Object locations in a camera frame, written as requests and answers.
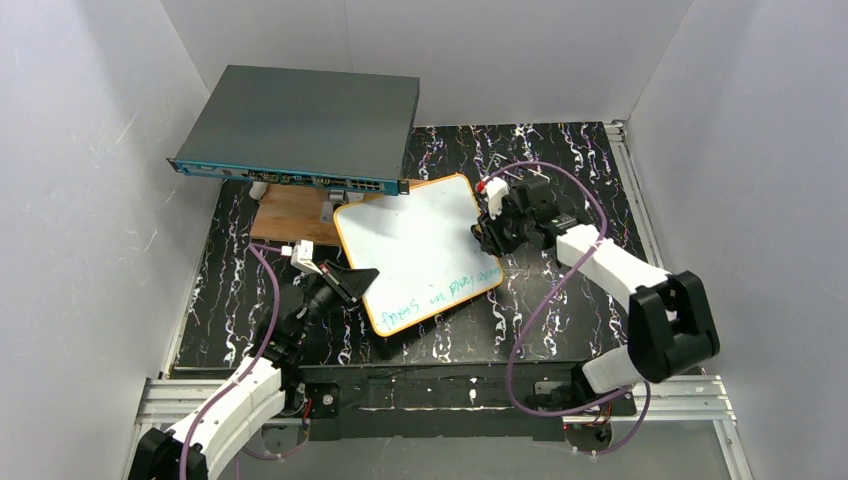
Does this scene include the yellow-framed whiteboard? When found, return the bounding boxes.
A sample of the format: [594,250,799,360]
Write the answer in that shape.
[333,174,504,337]

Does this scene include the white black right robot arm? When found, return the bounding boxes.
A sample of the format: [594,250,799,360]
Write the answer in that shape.
[471,177,720,416]

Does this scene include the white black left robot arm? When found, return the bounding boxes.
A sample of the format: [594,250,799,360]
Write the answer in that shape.
[128,261,379,479]

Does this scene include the plywood board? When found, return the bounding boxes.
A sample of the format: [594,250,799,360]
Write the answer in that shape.
[250,184,381,246]

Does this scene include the green white cylinder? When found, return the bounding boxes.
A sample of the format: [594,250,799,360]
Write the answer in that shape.
[248,181,268,201]

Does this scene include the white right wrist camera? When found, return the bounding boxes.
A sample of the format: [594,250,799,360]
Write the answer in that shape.
[475,177,509,219]

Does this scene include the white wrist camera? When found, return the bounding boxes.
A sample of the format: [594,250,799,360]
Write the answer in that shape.
[475,177,509,219]
[280,239,321,274]

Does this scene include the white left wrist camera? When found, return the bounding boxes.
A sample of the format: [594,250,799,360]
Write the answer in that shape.
[280,239,321,274]

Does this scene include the black grey wire stripper pliers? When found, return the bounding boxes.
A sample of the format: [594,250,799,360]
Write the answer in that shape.
[479,158,552,193]

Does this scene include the grey metal stand bracket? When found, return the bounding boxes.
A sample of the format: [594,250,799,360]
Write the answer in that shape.
[320,189,364,223]

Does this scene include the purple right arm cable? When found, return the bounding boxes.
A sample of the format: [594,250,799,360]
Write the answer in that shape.
[483,160,654,458]

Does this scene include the grey blue network switch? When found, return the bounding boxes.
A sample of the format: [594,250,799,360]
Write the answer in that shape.
[168,65,420,196]

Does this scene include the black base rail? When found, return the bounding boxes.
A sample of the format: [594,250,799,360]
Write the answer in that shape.
[139,357,737,442]

